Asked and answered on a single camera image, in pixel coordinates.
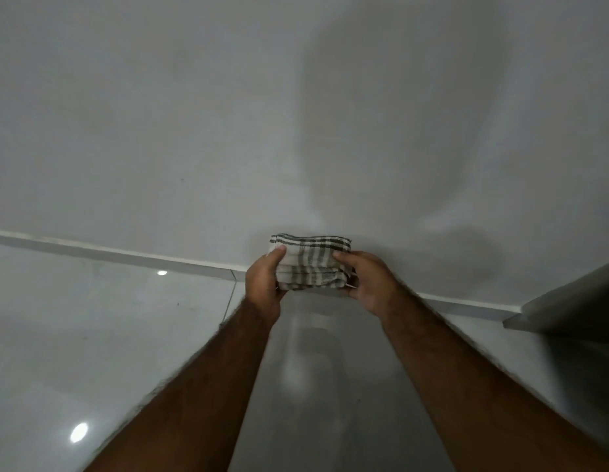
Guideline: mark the checked cloth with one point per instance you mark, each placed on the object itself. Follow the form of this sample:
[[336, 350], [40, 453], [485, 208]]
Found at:
[[310, 262]]

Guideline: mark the person's right thumb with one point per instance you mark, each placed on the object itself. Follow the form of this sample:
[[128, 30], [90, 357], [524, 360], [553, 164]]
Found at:
[[345, 261]]

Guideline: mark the person's left forearm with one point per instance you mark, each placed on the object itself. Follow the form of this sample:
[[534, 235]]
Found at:
[[196, 393]]

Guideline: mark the person's right hand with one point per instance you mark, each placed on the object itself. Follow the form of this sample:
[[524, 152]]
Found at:
[[371, 286]]

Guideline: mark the white skirting board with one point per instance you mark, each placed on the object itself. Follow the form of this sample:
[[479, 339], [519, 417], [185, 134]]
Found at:
[[137, 255]]

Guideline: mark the grey furniture edge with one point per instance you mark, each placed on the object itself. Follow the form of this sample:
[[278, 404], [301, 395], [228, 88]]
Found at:
[[570, 299]]

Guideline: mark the person's left thumb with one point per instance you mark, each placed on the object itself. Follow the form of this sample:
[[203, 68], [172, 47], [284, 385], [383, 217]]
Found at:
[[275, 256]]

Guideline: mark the person's left hand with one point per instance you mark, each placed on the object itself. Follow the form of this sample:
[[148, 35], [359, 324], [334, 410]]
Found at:
[[259, 284]]

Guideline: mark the person's right forearm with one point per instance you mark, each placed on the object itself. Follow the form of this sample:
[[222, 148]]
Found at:
[[471, 388]]

